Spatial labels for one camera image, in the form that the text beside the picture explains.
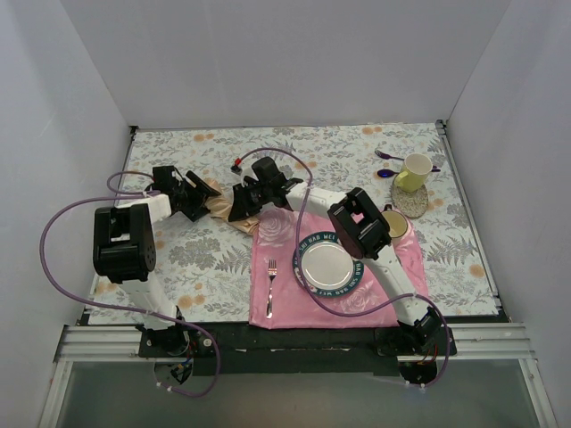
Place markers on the peach satin napkin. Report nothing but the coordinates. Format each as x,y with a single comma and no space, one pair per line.
220,207

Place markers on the floral tablecloth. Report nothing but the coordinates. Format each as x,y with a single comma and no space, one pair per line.
205,265

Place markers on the aluminium frame rail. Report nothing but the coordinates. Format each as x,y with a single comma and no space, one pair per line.
127,343

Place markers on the silver fork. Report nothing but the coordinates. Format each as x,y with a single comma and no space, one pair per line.
272,273

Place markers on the cream enamel mug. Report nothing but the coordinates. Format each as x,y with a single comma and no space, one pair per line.
397,222

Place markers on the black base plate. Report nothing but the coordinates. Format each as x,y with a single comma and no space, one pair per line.
248,349

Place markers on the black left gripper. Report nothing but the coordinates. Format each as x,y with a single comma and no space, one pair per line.
193,196

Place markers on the white plate teal rim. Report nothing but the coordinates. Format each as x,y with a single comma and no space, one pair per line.
329,270

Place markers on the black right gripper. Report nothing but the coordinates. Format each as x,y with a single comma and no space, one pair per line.
249,197

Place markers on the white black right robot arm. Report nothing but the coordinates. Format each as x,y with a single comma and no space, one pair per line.
364,234

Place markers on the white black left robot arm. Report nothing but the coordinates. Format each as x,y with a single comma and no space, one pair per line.
124,250

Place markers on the speckled round coaster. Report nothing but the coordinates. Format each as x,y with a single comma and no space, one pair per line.
411,205

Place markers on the purple plastic spoon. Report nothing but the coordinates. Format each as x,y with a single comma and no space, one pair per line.
386,173

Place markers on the purple plastic fork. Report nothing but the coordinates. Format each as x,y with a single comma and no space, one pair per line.
386,156

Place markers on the yellow green mug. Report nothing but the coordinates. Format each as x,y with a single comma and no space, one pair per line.
415,169

